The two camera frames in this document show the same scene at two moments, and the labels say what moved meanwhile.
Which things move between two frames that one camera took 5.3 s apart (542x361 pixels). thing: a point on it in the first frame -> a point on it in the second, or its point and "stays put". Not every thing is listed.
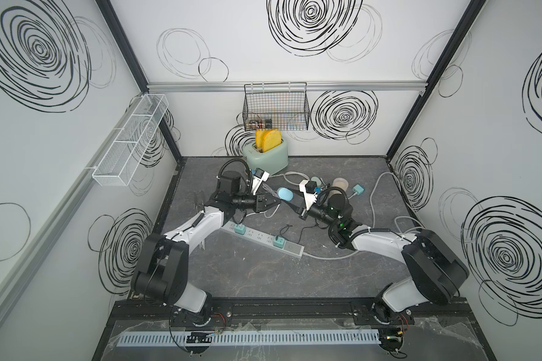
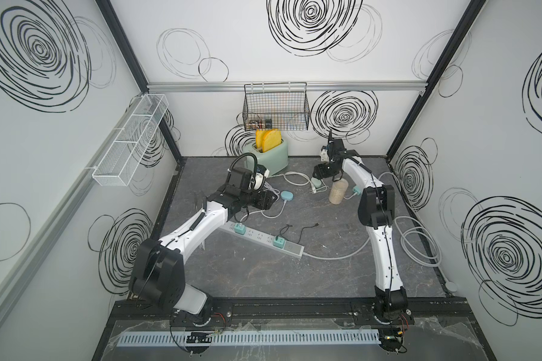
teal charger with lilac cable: x=239 y=229 stays put
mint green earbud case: x=317 y=180 stays put
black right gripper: x=304 y=217 -> x=322 y=171
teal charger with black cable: x=278 y=241 stays put
